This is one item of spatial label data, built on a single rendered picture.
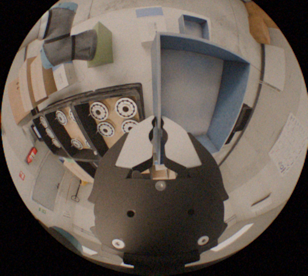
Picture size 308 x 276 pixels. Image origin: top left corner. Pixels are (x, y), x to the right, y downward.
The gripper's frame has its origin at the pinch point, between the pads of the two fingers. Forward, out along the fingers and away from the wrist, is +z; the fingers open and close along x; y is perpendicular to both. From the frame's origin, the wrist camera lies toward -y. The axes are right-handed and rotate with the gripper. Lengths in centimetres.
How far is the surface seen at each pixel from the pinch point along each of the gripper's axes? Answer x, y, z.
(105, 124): -25.9, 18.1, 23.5
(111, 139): -27.6, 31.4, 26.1
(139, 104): -5.9, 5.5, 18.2
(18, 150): -322, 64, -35
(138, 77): -9.9, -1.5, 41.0
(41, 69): -66, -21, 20
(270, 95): 266, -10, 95
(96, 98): -21.5, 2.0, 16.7
